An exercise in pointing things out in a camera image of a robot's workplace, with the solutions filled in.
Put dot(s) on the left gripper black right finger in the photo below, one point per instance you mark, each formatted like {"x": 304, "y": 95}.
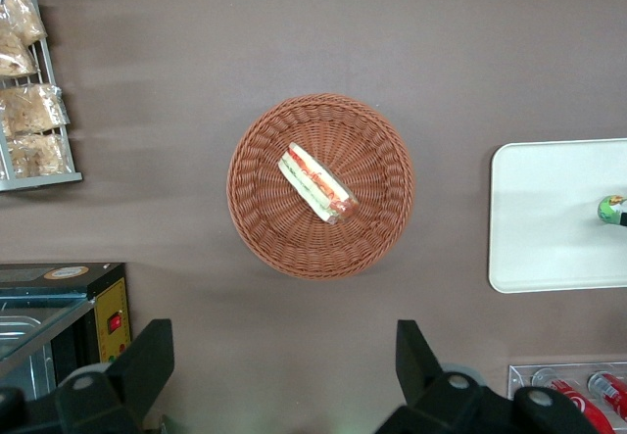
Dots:
{"x": 416, "y": 360}

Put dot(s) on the round brown wicker basket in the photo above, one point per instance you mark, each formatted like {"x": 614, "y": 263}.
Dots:
{"x": 264, "y": 228}

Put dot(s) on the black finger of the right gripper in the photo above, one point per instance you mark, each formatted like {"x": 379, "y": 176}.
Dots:
{"x": 623, "y": 219}

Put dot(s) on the clear bag of crackers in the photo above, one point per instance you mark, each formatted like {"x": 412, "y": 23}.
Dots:
{"x": 24, "y": 15}
{"x": 14, "y": 57}
{"x": 36, "y": 156}
{"x": 32, "y": 110}

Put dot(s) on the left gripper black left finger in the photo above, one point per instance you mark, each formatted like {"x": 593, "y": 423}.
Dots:
{"x": 147, "y": 360}

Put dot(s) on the cream plastic tray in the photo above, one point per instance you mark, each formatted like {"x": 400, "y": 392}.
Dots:
{"x": 548, "y": 218}

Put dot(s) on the black food warmer cabinet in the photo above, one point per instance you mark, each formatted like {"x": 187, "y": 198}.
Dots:
{"x": 59, "y": 306}

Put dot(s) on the wrapped triangle sandwich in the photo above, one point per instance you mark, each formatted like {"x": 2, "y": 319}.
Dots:
{"x": 316, "y": 184}

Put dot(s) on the red cola bottle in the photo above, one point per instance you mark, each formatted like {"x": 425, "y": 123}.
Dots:
{"x": 578, "y": 404}
{"x": 610, "y": 392}

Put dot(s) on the tray of packaged snacks right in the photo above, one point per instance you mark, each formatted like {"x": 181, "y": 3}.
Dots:
{"x": 49, "y": 110}

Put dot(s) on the clear acrylic bottle rack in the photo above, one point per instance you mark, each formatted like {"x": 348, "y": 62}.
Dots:
{"x": 519, "y": 380}

